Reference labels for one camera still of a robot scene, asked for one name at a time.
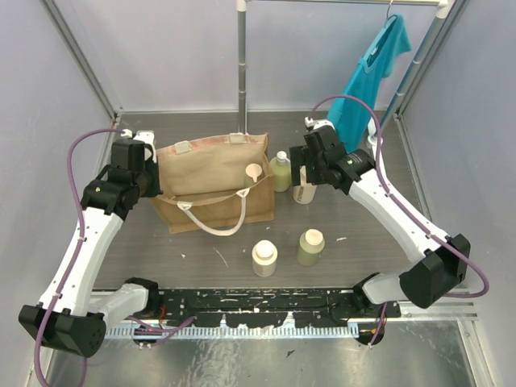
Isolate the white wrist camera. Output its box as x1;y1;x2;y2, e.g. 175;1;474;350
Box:
304;117;335;131
121;129;157;164

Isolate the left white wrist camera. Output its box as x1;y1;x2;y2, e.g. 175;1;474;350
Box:
121;129;157;164

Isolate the green pump dispenser bottle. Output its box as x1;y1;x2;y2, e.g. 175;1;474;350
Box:
244;163;263;188

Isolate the cream labelled tall bottle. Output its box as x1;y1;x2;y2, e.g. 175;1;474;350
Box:
293;166;317;205

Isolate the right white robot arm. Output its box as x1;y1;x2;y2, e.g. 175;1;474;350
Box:
289;120;471;318

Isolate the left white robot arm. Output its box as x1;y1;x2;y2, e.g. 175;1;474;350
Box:
19;131;162;358

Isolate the metal clothes rack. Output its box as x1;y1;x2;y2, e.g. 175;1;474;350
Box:
236;0;455;135

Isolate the cream short bottle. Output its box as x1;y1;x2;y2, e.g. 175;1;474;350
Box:
252;239;278;277

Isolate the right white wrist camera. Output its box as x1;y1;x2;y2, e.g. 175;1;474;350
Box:
304;117;335;131

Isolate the green bottle white cap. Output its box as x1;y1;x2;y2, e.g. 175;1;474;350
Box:
269;151;291;193

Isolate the teal t-shirt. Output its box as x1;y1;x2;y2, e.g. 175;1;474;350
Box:
327;14;412;152

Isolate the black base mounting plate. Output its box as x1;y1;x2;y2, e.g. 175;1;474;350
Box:
135;288;401;344

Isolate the tan canvas tote bag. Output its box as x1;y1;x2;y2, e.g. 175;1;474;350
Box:
152;133;275;236

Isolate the olive green bottle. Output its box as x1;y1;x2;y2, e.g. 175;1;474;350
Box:
296;229;325;267

